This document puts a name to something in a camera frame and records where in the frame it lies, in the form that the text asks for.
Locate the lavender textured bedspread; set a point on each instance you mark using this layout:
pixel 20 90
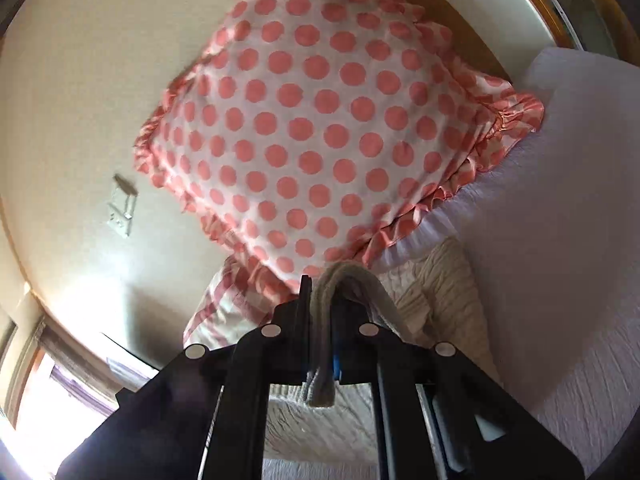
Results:
pixel 552 237

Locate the white wall outlet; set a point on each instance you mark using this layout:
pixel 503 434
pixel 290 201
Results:
pixel 120 206

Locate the red plaid bolster pillow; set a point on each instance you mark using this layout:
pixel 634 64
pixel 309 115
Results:
pixel 240 297

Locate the beige cable knit sweater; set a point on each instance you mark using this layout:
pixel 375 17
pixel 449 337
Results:
pixel 423 301

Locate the pink polka dot pillow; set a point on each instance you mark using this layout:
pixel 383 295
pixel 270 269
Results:
pixel 311 131

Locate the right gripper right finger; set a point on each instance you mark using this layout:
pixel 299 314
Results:
pixel 436 414

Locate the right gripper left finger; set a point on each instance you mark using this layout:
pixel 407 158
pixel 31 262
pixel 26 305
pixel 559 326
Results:
pixel 204 415

